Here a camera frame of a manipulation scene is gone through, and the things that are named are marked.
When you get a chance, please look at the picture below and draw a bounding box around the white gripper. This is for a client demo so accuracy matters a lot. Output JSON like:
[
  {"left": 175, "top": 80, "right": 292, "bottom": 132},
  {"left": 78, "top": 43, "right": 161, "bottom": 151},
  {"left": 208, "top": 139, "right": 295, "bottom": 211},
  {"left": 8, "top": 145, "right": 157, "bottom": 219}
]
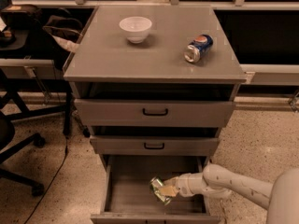
[{"left": 159, "top": 173, "right": 205, "bottom": 197}]

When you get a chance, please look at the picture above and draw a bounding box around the green soda can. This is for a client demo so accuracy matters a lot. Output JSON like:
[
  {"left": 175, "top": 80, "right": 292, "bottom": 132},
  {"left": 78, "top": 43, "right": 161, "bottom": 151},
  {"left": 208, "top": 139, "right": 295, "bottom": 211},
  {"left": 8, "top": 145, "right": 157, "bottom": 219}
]
[{"left": 149, "top": 176, "right": 172, "bottom": 205}]

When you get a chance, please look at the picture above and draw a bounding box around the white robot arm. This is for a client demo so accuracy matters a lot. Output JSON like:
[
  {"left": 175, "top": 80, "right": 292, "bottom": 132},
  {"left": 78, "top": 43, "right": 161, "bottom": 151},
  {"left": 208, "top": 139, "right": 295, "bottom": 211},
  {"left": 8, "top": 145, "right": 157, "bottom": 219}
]
[{"left": 159, "top": 164, "right": 299, "bottom": 224}]

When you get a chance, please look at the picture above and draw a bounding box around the bottom grey open drawer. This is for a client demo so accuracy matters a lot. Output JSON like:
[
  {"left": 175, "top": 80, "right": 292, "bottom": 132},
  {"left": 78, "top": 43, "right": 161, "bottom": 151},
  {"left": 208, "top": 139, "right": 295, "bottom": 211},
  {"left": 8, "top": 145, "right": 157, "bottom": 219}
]
[{"left": 91, "top": 155, "right": 220, "bottom": 224}]

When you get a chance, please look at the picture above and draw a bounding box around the middle grey drawer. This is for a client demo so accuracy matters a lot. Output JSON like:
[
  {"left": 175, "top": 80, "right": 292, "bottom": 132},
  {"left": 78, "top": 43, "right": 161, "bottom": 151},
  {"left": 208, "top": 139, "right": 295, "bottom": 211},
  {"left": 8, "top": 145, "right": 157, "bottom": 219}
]
[{"left": 90, "top": 136, "right": 220, "bottom": 156}]

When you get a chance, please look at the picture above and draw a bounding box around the grey drawer cabinet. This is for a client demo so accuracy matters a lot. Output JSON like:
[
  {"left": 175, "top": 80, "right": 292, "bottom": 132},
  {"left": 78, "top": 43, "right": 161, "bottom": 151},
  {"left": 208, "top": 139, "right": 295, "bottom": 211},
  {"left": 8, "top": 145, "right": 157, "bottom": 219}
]
[{"left": 63, "top": 5, "right": 248, "bottom": 173}]

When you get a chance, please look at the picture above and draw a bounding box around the top grey drawer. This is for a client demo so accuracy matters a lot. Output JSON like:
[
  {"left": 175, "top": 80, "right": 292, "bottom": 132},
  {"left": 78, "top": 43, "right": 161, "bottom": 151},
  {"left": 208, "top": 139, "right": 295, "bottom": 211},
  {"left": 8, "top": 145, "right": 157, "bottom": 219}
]
[{"left": 75, "top": 99, "right": 235, "bottom": 128}]

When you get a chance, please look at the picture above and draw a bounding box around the blue pepsi can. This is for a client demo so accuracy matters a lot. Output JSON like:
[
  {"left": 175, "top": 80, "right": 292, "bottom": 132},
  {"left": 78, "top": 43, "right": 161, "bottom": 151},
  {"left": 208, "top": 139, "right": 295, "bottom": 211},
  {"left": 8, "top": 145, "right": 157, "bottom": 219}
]
[{"left": 184, "top": 35, "right": 213, "bottom": 63}]

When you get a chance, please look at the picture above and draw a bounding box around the white ceramic bowl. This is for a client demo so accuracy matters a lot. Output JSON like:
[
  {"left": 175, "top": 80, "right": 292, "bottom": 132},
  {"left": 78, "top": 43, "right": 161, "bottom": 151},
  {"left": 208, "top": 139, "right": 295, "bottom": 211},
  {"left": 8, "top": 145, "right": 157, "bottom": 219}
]
[{"left": 119, "top": 16, "right": 152, "bottom": 44}]

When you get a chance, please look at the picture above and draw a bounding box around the black office chair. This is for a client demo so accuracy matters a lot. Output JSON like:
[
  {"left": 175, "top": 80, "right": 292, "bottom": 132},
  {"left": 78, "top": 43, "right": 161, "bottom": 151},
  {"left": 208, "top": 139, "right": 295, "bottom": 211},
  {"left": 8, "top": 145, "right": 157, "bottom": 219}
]
[{"left": 0, "top": 112, "right": 46, "bottom": 197}]

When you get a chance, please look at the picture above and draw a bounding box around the dark bag on desk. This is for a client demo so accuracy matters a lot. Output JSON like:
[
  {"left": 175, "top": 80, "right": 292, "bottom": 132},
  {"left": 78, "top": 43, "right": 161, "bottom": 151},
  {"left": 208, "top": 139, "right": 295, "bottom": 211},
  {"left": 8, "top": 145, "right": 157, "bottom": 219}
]
[{"left": 43, "top": 15, "right": 83, "bottom": 42}]

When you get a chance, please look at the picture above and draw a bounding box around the dark side desk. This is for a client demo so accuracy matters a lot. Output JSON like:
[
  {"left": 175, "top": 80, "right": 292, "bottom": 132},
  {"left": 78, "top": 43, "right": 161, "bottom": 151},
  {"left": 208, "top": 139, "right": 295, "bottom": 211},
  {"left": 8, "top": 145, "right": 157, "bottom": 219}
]
[{"left": 0, "top": 28, "right": 73, "bottom": 136}]

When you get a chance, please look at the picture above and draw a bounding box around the black middle drawer handle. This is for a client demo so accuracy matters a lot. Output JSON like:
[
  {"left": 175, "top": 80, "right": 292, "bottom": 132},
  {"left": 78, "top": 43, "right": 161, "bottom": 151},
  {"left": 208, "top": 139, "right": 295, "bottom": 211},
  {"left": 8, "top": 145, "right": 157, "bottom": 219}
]
[{"left": 143, "top": 143, "right": 164, "bottom": 150}]

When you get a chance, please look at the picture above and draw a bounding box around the black drawer handle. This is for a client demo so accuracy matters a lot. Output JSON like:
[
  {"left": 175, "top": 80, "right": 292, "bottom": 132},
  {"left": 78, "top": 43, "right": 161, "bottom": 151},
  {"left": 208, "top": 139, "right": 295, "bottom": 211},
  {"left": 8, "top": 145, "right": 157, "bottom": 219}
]
[
  {"left": 142, "top": 108, "right": 168, "bottom": 117},
  {"left": 143, "top": 143, "right": 164, "bottom": 150}
]

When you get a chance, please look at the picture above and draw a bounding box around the black top drawer handle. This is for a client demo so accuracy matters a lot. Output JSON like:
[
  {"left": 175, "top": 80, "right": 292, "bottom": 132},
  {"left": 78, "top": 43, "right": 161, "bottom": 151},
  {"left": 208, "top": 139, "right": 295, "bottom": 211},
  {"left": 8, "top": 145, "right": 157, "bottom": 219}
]
[{"left": 142, "top": 108, "right": 168, "bottom": 117}]

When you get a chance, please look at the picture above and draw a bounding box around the black floor cable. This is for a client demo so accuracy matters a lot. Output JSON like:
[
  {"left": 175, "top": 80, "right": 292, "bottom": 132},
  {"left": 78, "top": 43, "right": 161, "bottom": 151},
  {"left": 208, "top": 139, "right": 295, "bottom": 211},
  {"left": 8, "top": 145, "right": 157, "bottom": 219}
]
[{"left": 22, "top": 133, "right": 69, "bottom": 224}]

